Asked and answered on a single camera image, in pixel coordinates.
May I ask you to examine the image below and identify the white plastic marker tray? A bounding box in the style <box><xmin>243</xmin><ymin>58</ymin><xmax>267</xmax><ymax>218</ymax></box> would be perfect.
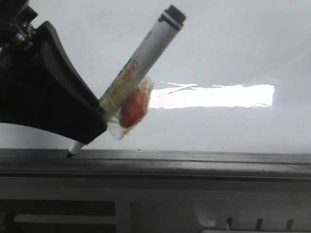
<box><xmin>131</xmin><ymin>200</ymin><xmax>311</xmax><ymax>233</ymax></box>

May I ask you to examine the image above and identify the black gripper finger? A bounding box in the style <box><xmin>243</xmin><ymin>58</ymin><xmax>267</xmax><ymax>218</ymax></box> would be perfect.
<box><xmin>0</xmin><ymin>22</ymin><xmax>107</xmax><ymax>144</ymax></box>

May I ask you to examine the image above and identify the grey aluminium whiteboard frame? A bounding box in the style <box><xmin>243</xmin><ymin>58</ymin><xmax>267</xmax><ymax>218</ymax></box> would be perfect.
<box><xmin>0</xmin><ymin>149</ymin><xmax>311</xmax><ymax>181</ymax></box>

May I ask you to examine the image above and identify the white whiteboard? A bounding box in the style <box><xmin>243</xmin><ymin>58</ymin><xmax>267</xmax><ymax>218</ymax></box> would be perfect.
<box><xmin>0</xmin><ymin>0</ymin><xmax>311</xmax><ymax>154</ymax></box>

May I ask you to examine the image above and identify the black white whiteboard marker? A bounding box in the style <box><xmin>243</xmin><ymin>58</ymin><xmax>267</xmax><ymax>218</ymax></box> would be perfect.
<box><xmin>66</xmin><ymin>4</ymin><xmax>187</xmax><ymax>159</ymax></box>

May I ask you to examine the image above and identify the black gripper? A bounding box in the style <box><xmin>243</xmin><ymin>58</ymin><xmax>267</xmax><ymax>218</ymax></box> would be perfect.
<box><xmin>0</xmin><ymin>0</ymin><xmax>38</xmax><ymax>63</ymax></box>

